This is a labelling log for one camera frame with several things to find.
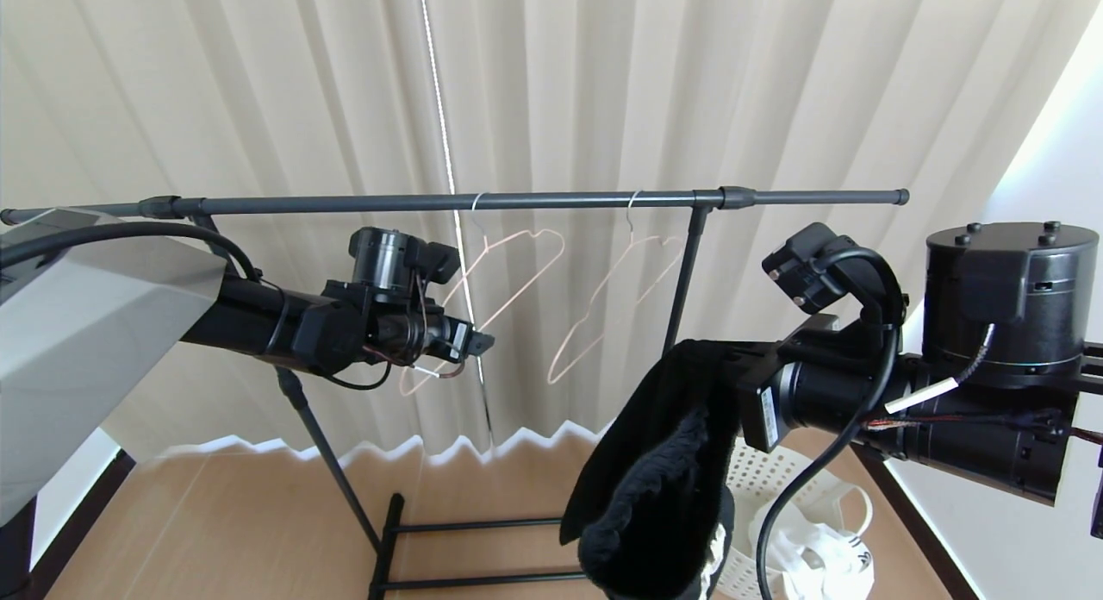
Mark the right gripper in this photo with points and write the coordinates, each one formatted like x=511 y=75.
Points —
x=965 y=436

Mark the white garment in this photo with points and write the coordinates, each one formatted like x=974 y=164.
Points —
x=819 y=557

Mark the black clothes rack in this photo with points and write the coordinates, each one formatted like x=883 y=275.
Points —
x=345 y=204

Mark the white laundry basket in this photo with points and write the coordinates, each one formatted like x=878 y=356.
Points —
x=775 y=466

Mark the black shorts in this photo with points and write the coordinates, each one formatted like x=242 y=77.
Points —
x=655 y=462

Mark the beige curtain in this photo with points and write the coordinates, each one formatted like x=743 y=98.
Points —
x=689 y=83

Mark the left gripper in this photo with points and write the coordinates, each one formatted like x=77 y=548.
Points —
x=422 y=340

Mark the pink clothes hanger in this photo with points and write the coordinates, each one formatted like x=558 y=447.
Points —
x=632 y=229
x=517 y=234

